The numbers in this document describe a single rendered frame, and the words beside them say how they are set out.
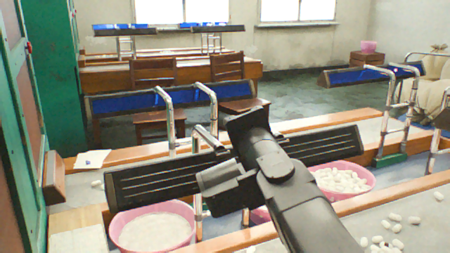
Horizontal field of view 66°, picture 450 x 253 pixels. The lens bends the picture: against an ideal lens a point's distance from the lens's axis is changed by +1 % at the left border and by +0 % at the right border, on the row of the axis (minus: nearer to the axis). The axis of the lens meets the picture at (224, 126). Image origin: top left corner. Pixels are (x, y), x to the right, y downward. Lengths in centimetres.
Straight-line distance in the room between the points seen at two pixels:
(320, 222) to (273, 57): 620
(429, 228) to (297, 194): 96
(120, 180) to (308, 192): 41
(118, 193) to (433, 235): 94
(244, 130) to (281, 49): 604
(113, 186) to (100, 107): 56
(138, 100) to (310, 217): 95
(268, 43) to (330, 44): 132
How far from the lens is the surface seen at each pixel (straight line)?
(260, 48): 635
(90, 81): 340
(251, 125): 54
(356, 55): 674
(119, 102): 121
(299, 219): 34
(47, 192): 124
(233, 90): 132
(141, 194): 69
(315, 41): 692
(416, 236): 124
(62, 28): 330
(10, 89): 102
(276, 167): 40
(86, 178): 149
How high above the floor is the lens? 142
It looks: 21 degrees down
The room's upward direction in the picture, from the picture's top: straight up
